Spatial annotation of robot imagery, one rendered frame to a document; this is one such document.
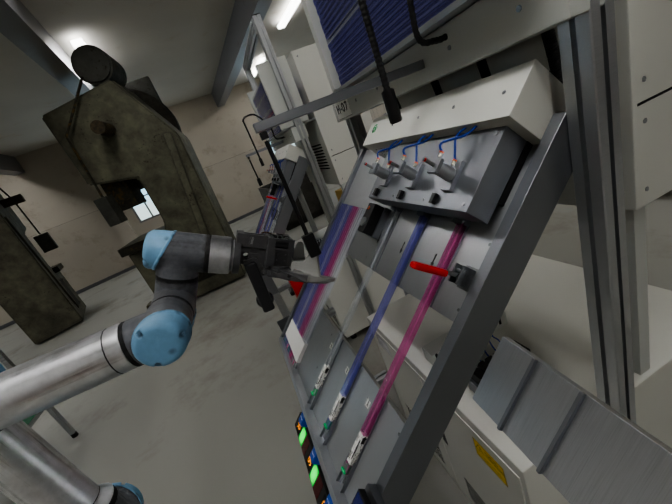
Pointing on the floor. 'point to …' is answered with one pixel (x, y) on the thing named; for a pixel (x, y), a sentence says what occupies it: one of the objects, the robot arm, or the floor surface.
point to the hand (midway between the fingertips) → (324, 272)
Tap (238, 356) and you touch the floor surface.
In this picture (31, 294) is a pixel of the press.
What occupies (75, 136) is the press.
